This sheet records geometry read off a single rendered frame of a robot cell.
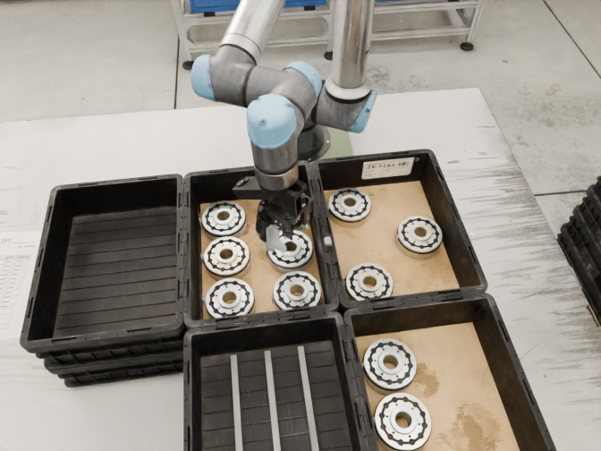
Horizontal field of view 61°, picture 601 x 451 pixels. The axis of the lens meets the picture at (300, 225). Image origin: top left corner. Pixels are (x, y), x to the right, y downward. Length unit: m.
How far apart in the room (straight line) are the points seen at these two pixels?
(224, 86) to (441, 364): 0.67
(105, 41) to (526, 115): 2.48
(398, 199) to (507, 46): 2.30
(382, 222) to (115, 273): 0.63
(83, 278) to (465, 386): 0.84
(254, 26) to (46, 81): 2.42
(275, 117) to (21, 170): 1.09
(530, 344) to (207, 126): 1.11
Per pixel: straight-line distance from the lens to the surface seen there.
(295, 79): 0.87
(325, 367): 1.04
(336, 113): 1.31
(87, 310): 1.18
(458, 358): 1.10
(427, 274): 1.17
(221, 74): 0.90
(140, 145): 1.65
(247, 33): 0.95
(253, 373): 1.04
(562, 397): 1.29
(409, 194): 1.30
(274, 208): 0.93
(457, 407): 1.06
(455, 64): 3.22
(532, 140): 2.86
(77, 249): 1.28
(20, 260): 1.50
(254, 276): 1.14
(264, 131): 0.77
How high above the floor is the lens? 1.80
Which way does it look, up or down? 53 degrees down
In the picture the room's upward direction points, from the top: straight up
